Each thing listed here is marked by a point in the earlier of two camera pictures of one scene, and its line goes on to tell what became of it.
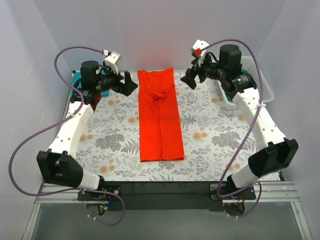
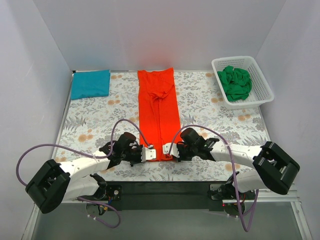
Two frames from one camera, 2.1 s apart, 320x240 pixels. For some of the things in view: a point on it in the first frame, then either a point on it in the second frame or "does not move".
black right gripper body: (198, 75) → (181, 152)
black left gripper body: (121, 83) → (136, 155)
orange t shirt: (160, 132) does not move
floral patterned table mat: (217, 137) does not move
